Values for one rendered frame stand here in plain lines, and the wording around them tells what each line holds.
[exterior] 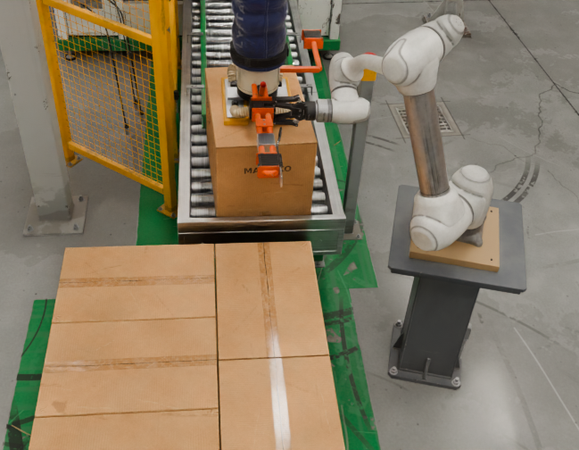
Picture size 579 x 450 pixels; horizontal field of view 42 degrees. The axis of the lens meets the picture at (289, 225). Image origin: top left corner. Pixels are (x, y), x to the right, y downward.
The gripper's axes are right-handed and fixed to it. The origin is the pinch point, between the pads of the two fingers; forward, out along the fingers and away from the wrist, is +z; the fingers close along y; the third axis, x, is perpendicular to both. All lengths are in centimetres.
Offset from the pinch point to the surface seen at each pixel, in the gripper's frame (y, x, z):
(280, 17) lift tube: -29.2, 18.6, -6.9
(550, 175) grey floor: 106, 91, -180
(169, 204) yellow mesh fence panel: 102, 65, 41
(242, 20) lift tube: -28.0, 18.4, 7.5
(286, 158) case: 19.8, -4.1, -10.1
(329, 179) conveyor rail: 48, 17, -33
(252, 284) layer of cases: 53, -41, 5
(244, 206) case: 43.7, -5.2, 6.1
